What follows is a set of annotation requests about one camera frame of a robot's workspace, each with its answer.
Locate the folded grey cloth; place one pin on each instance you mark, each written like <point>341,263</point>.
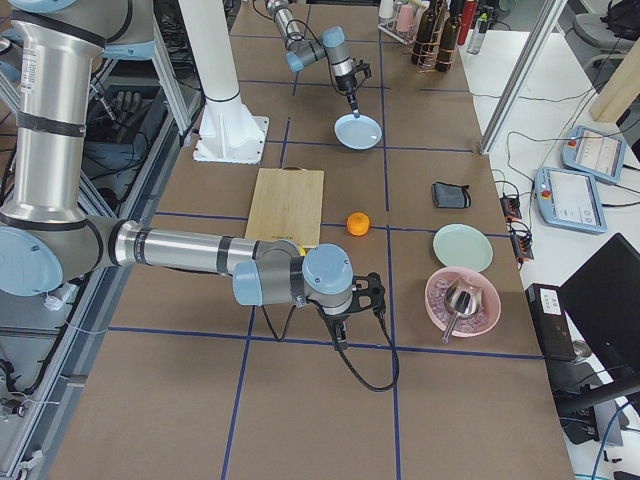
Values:
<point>450,196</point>

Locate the bamboo cutting board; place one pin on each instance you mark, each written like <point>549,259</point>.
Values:
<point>287,205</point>

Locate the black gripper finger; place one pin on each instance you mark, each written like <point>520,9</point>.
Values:
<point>353,104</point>
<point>339,336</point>

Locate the orange mandarin fruit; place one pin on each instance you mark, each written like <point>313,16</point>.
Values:
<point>358,224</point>

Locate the red cylinder bottle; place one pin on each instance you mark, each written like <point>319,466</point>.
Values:
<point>466,20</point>

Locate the metal scoop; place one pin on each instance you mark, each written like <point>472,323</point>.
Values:
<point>462,300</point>

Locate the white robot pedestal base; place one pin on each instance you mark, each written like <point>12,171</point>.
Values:
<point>228,131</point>

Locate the black monitor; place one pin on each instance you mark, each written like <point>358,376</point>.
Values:
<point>602,300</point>

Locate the pink bowl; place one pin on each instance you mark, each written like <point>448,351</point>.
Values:
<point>482,322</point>

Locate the dark wine bottle lower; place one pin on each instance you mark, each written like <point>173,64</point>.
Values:
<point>449,36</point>

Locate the black computer box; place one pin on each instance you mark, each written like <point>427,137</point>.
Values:
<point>550,322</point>

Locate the aluminium frame post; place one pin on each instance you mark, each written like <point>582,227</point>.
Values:
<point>542,29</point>

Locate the dark wine bottle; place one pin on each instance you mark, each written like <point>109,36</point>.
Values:
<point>449,36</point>
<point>425,30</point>

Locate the near teach pendant tablet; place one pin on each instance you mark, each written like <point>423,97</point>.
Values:
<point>569,199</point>

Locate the dark wine bottle upper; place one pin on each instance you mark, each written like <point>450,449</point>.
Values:
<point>425,30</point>

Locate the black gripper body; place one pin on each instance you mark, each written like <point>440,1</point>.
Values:
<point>346,84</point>
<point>336,319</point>

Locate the copper wire bottle rack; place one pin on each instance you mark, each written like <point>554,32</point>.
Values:
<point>429,56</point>

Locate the light green plate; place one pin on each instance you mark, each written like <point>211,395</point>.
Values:
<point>461,245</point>

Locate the grey water bottle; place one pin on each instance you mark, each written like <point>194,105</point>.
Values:
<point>479,33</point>

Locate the pink cup top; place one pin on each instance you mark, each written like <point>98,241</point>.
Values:
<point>405,20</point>

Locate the teach pendant tablet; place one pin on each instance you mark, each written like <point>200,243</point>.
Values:
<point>569,199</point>
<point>594,152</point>

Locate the light blue plate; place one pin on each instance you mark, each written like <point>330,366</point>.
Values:
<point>357,132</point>

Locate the far teach pendant tablet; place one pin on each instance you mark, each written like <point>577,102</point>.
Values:
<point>594,152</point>

